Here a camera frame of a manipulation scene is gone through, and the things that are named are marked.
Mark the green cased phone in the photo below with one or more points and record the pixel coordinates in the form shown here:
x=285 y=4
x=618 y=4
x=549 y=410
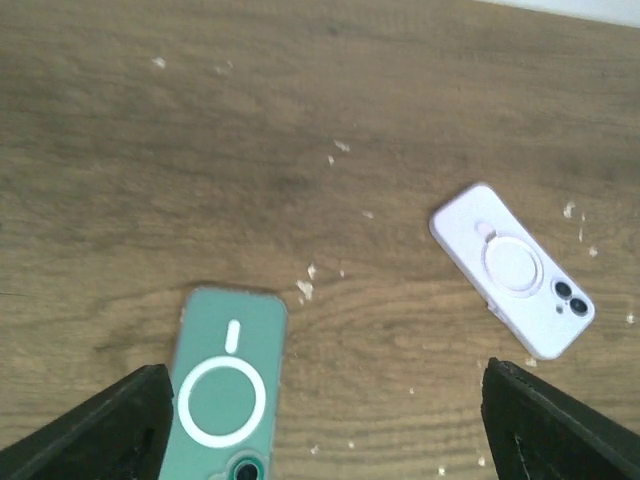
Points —
x=226 y=378

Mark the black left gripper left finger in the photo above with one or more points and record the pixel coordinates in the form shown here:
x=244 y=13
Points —
x=119 y=433

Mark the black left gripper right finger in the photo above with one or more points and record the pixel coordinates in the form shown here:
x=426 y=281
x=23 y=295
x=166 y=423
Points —
x=536 y=431

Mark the lilac cased phone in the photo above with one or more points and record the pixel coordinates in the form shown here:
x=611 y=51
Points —
x=523 y=286

